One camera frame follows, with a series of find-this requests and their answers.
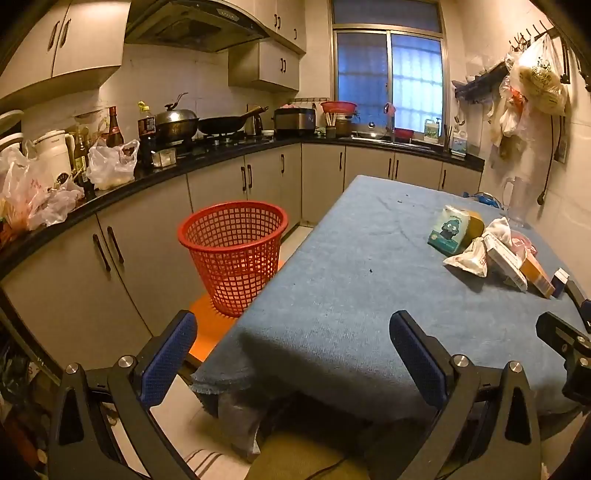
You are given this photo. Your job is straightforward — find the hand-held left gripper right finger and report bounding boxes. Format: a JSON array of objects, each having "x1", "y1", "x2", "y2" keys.
[{"x1": 389, "y1": 310, "x2": 543, "y2": 480}]

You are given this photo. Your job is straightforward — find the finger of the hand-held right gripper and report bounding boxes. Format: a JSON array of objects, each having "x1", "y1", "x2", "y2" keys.
[
  {"x1": 536, "y1": 311, "x2": 591, "y2": 367},
  {"x1": 564, "y1": 279, "x2": 591, "y2": 333}
]

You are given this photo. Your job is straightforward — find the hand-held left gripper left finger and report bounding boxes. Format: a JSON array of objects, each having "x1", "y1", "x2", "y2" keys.
[{"x1": 46, "y1": 310, "x2": 199, "y2": 480}]

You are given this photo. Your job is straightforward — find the blue and white box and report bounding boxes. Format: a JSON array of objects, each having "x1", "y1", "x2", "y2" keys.
[{"x1": 551, "y1": 268, "x2": 571, "y2": 297}]

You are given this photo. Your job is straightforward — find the red plastic mesh basket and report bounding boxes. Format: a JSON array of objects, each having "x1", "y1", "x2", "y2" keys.
[{"x1": 178, "y1": 200, "x2": 289, "y2": 318}]

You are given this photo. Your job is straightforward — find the orange plastic stool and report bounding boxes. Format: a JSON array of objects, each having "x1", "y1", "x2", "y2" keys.
[{"x1": 187, "y1": 258, "x2": 284, "y2": 363}]

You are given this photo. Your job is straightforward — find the orange cardboard box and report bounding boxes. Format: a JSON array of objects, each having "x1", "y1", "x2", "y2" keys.
[{"x1": 519, "y1": 258, "x2": 556, "y2": 299}]

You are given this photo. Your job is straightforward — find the white medicine box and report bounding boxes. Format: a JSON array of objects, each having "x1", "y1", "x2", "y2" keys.
[{"x1": 482, "y1": 234, "x2": 528, "y2": 292}]

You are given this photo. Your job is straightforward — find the blue tablecloth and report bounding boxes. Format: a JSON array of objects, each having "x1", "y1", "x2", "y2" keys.
[{"x1": 190, "y1": 174, "x2": 591, "y2": 462}]

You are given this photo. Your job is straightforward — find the white crumpled wrapper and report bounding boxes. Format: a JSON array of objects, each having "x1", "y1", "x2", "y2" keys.
[{"x1": 443, "y1": 237, "x2": 489, "y2": 278}]

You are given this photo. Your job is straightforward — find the crumpled pinkish plastic bag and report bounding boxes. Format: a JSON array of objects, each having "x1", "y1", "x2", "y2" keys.
[{"x1": 482, "y1": 217, "x2": 539, "y2": 259}]

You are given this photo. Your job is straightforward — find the lower kitchen cabinets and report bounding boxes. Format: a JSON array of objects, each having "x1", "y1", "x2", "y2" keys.
[{"x1": 0, "y1": 141, "x2": 483, "y2": 370}]

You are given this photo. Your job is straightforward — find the clear glass pitcher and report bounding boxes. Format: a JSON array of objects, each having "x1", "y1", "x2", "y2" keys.
[{"x1": 501, "y1": 175, "x2": 532, "y2": 229}]

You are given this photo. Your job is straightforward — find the teal cartoon snack packet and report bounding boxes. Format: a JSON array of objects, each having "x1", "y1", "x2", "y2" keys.
[{"x1": 427, "y1": 205, "x2": 472, "y2": 257}]

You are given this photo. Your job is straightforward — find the blue plastic bag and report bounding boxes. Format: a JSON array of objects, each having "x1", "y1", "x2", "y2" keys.
[{"x1": 462, "y1": 190, "x2": 502, "y2": 208}]

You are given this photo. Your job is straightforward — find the olive seat cushion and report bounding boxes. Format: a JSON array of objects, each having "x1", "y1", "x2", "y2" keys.
[{"x1": 249, "y1": 431, "x2": 370, "y2": 480}]

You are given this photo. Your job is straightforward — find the white plastic bag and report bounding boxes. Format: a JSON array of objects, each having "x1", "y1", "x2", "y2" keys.
[{"x1": 87, "y1": 138, "x2": 140, "y2": 191}]

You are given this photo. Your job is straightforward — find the small white hanging bags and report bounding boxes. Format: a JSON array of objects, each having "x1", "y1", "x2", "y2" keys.
[{"x1": 487, "y1": 74, "x2": 527, "y2": 160}]

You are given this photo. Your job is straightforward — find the cooking oil bottle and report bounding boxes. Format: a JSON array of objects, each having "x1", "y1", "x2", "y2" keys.
[{"x1": 74, "y1": 134, "x2": 94, "y2": 195}]

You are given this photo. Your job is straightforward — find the pile of plastic bags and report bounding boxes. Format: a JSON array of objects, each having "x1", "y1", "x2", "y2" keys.
[{"x1": 0, "y1": 148, "x2": 86, "y2": 232}]

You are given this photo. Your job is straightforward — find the black bottle yellow cap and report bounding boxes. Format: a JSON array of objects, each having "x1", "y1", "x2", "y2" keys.
[{"x1": 137, "y1": 102, "x2": 157, "y2": 168}]

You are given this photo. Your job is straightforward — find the gas stove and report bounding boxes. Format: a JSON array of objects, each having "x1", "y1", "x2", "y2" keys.
[{"x1": 157, "y1": 131, "x2": 259, "y2": 153}]

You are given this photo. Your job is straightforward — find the black kitchen countertop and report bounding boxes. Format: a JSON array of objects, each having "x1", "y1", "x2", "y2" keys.
[{"x1": 0, "y1": 134, "x2": 485, "y2": 278}]

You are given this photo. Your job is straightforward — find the dark sauce bottle red label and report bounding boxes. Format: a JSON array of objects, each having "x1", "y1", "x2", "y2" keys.
[{"x1": 106, "y1": 106, "x2": 125, "y2": 148}]

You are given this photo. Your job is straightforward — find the steel wok with lid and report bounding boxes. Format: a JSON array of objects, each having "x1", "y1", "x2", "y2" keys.
[{"x1": 154, "y1": 92, "x2": 200, "y2": 144}]

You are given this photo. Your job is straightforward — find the large clear hanging bag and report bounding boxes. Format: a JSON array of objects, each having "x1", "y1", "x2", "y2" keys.
[{"x1": 510, "y1": 32, "x2": 570, "y2": 116}]

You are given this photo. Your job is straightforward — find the black wok pan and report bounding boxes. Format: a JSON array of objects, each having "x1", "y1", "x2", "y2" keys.
[{"x1": 198, "y1": 105, "x2": 269, "y2": 136}]

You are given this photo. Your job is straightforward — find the brown pot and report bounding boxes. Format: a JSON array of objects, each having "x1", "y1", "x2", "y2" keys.
[{"x1": 335, "y1": 114, "x2": 361, "y2": 137}]

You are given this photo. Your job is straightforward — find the black and silver rice cooker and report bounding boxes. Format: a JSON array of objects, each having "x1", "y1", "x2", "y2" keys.
[{"x1": 272, "y1": 107, "x2": 318, "y2": 138}]

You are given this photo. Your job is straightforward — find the red plastic basin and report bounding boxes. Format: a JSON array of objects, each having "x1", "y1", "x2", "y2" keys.
[{"x1": 321, "y1": 100, "x2": 358, "y2": 116}]

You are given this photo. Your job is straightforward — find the kitchen window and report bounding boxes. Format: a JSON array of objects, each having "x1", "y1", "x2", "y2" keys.
[{"x1": 330, "y1": 0, "x2": 448, "y2": 139}]

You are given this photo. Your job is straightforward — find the range hood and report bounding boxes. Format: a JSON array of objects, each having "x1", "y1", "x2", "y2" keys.
[{"x1": 124, "y1": 0, "x2": 271, "y2": 54}]

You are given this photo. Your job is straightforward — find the hanging black cable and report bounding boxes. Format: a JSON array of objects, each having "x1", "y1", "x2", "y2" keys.
[{"x1": 538, "y1": 115, "x2": 566, "y2": 206}]

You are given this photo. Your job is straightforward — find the dark wall shelf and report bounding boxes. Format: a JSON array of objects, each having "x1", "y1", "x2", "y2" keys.
[{"x1": 455, "y1": 62, "x2": 509, "y2": 100}]

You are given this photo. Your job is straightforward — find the wall hook rail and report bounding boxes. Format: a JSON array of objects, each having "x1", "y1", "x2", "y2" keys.
[{"x1": 508, "y1": 18, "x2": 591, "y2": 93}]

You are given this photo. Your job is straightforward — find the upper wall cabinets beside window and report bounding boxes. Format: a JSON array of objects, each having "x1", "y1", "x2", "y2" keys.
[{"x1": 228, "y1": 0, "x2": 308, "y2": 92}]

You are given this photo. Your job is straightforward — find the wide upper wall cabinets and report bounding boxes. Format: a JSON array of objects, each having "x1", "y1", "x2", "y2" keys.
[{"x1": 0, "y1": 0, "x2": 132, "y2": 114}]

